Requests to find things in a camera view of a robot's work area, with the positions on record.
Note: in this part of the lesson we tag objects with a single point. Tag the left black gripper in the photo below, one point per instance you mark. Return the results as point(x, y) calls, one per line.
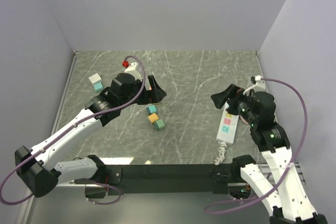
point(149, 96)

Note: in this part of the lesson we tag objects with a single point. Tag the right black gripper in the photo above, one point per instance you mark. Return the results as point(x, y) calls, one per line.
point(233, 92)

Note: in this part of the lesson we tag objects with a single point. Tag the teal adapter plug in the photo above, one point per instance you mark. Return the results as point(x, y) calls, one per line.
point(151, 109)

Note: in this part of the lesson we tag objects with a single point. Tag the white multicolour power strip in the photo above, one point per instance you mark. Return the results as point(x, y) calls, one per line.
point(227, 127)

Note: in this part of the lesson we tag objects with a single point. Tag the green adapter plug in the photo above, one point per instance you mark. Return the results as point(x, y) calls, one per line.
point(159, 124)

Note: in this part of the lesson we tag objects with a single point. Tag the teal charger plug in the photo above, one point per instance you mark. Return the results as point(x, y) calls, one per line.
point(98, 87)

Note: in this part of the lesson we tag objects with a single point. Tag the white charger plug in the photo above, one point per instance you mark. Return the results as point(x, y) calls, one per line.
point(95, 78)

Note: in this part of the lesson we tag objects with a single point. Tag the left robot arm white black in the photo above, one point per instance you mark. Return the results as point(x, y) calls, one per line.
point(42, 167)

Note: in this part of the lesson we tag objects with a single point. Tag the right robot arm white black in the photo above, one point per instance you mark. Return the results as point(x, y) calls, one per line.
point(286, 201)

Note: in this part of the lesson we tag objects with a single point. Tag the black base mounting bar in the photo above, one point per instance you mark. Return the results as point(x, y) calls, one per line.
point(174, 178)

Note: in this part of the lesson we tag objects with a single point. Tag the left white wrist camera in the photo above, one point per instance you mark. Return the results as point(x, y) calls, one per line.
point(132, 69)

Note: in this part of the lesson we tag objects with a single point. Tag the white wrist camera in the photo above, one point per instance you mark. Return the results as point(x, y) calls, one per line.
point(257, 84)
point(132, 69)

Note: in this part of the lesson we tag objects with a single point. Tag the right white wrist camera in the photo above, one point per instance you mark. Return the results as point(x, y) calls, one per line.
point(257, 84)

